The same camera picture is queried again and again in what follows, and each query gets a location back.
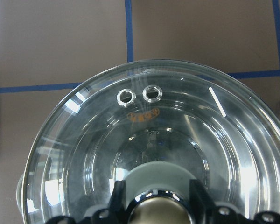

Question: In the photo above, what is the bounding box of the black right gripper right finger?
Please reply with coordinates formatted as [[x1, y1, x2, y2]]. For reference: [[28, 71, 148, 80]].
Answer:
[[189, 179, 216, 224]]

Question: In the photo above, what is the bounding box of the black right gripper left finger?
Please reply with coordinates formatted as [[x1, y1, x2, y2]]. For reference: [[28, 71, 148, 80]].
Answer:
[[108, 180, 127, 224]]

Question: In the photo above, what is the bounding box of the glass pot lid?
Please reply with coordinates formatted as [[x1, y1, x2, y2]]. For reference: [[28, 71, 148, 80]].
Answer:
[[21, 60, 280, 224]]

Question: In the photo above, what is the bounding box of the pale green cooking pot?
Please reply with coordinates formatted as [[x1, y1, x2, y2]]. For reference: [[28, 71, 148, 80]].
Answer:
[[16, 174, 24, 213]]

